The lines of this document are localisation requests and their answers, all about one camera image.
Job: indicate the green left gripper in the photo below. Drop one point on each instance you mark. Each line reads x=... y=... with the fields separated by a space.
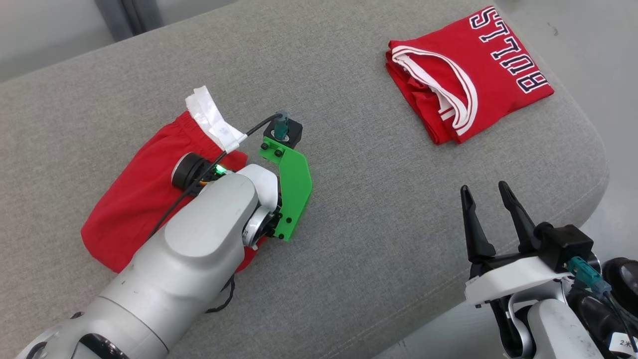
x=295 y=184

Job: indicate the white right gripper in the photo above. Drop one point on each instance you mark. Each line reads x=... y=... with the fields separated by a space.
x=513 y=279

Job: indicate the red white jersey shirt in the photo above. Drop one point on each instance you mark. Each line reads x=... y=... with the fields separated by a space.
x=473 y=70

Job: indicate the red shorts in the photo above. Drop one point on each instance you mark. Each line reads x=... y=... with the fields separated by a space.
x=134 y=199

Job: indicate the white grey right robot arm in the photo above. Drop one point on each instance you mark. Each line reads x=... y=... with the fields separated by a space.
x=558 y=329

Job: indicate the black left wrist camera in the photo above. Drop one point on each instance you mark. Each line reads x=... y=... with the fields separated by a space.
x=291 y=130

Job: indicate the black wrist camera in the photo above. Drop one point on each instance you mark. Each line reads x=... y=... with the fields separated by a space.
x=291 y=130
x=565 y=244

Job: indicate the teal left camera connector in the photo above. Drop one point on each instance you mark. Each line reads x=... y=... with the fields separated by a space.
x=282 y=127

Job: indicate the teal camera connector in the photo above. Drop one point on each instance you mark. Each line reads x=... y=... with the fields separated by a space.
x=282 y=127
x=590 y=276

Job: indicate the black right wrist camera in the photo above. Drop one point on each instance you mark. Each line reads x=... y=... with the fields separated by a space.
x=565 y=244

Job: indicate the teal right camera connector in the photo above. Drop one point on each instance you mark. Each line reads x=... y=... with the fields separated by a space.
x=590 y=276

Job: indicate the grey partition post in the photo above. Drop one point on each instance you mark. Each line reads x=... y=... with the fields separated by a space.
x=129 y=17

